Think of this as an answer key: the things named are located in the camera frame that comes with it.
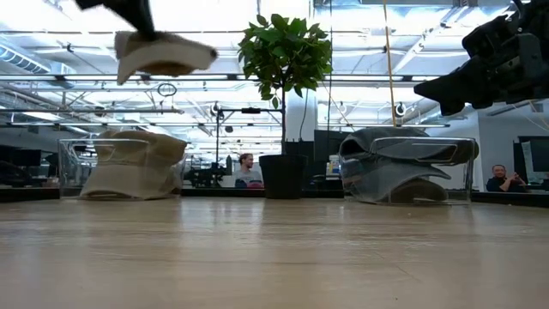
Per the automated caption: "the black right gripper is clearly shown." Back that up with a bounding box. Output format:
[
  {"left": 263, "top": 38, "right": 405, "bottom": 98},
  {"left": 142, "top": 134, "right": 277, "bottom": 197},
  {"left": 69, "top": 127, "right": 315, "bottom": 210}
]
[{"left": 413, "top": 11, "right": 549, "bottom": 117}]

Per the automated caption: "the tan baseball cap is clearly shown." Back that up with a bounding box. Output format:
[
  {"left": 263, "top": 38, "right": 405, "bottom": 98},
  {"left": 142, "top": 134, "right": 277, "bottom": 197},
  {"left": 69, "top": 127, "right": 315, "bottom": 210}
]
[
  {"left": 93, "top": 130, "right": 189, "bottom": 171},
  {"left": 79, "top": 162, "right": 184, "bottom": 201},
  {"left": 113, "top": 29, "right": 219, "bottom": 86}
]

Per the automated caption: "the blue-grey baseball cap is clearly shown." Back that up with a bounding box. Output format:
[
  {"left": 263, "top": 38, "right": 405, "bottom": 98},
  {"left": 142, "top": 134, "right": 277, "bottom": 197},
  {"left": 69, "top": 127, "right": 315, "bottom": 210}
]
[
  {"left": 349, "top": 178, "right": 450, "bottom": 205},
  {"left": 341, "top": 158, "right": 452, "bottom": 184},
  {"left": 338, "top": 126, "right": 480, "bottom": 167}
]

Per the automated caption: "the clear plastic bin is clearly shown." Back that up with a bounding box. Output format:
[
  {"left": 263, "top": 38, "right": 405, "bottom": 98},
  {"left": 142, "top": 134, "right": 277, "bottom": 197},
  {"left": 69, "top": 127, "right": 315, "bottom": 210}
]
[
  {"left": 340, "top": 136, "right": 478, "bottom": 206},
  {"left": 57, "top": 136, "right": 187, "bottom": 201}
]

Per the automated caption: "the person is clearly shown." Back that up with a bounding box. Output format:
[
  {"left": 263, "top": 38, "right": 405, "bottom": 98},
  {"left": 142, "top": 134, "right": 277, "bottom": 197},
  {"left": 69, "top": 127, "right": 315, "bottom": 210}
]
[
  {"left": 233, "top": 153, "right": 265, "bottom": 189},
  {"left": 486, "top": 164, "right": 528, "bottom": 193}
]

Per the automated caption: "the dark monitor screen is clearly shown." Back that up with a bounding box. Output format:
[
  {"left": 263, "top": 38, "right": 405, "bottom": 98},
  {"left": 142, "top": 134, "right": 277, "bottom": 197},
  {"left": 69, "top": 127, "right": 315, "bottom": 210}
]
[{"left": 512, "top": 136, "right": 549, "bottom": 185}]

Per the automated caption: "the black equipment stand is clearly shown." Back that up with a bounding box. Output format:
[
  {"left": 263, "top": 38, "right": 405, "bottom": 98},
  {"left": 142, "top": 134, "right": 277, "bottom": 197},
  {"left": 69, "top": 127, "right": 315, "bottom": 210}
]
[{"left": 214, "top": 106, "right": 285, "bottom": 190}]

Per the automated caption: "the green leafy plant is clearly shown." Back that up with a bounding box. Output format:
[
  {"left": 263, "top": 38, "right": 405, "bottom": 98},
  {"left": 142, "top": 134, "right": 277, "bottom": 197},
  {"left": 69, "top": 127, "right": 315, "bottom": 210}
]
[{"left": 237, "top": 13, "right": 334, "bottom": 156}]

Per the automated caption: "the yellow cable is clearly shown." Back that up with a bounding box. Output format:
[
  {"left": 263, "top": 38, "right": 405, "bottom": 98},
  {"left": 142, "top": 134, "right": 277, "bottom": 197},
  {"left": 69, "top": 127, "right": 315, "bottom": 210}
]
[{"left": 382, "top": 0, "right": 398, "bottom": 129}]

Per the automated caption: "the thin black cable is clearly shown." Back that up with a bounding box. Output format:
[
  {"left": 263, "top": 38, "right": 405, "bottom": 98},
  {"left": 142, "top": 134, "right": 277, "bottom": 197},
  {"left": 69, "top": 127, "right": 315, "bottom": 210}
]
[{"left": 328, "top": 0, "right": 335, "bottom": 130}]

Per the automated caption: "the black aluminium table frame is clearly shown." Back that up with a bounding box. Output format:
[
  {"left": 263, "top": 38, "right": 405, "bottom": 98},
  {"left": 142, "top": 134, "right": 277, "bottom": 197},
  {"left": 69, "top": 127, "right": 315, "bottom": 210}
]
[{"left": 0, "top": 186, "right": 549, "bottom": 203}]

